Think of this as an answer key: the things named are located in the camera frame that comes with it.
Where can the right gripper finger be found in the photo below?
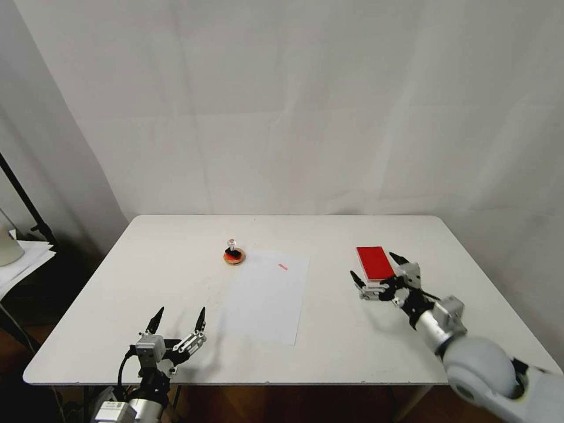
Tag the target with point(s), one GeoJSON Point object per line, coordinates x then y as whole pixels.
{"type": "Point", "coordinates": [398, 258]}
{"type": "Point", "coordinates": [359, 282]}

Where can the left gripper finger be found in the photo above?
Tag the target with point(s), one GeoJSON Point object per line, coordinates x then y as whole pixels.
{"type": "Point", "coordinates": [154, 322]}
{"type": "Point", "coordinates": [200, 321]}

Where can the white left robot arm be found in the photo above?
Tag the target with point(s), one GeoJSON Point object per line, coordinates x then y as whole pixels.
{"type": "Point", "coordinates": [128, 412]}

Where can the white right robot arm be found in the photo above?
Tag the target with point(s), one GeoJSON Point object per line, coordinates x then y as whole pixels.
{"type": "Point", "coordinates": [480, 365]}

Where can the red rectangular ink pad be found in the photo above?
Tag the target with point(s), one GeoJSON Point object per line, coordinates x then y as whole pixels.
{"type": "Point", "coordinates": [373, 263]}

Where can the round orange ink pad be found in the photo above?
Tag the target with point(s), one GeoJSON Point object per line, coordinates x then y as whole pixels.
{"type": "Point", "coordinates": [233, 262]}

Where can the stamp with clear knob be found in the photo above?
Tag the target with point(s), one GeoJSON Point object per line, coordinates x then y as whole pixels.
{"type": "Point", "coordinates": [232, 253]}

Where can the black table leg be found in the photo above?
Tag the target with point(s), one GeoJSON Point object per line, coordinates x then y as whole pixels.
{"type": "Point", "coordinates": [177, 396]}
{"type": "Point", "coordinates": [88, 398]}

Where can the white table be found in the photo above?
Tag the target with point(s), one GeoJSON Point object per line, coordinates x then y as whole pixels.
{"type": "Point", "coordinates": [145, 273]}

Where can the white paper sheet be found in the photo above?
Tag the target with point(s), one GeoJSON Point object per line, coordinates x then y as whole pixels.
{"type": "Point", "coordinates": [269, 299]}

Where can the stack of white papers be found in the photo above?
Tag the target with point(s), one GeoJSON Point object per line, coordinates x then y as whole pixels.
{"type": "Point", "coordinates": [26, 260]}

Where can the white cylindrical container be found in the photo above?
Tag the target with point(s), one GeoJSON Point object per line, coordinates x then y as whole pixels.
{"type": "Point", "coordinates": [8, 249]}

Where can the black stand pole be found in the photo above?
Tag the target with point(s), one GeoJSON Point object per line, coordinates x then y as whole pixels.
{"type": "Point", "coordinates": [24, 198]}

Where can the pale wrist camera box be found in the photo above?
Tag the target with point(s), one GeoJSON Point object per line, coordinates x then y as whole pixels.
{"type": "Point", "coordinates": [150, 348]}
{"type": "Point", "coordinates": [409, 276]}

